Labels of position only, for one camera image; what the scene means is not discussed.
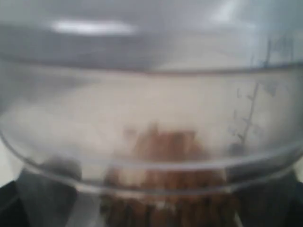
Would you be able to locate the clear plastic shaker bottle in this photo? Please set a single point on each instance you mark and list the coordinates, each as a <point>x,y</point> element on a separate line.
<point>143,106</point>

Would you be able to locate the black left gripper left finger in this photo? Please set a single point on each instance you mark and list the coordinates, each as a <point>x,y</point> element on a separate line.
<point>34,201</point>

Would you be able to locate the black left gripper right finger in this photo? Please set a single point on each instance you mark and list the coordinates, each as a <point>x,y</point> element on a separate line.
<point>264,195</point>

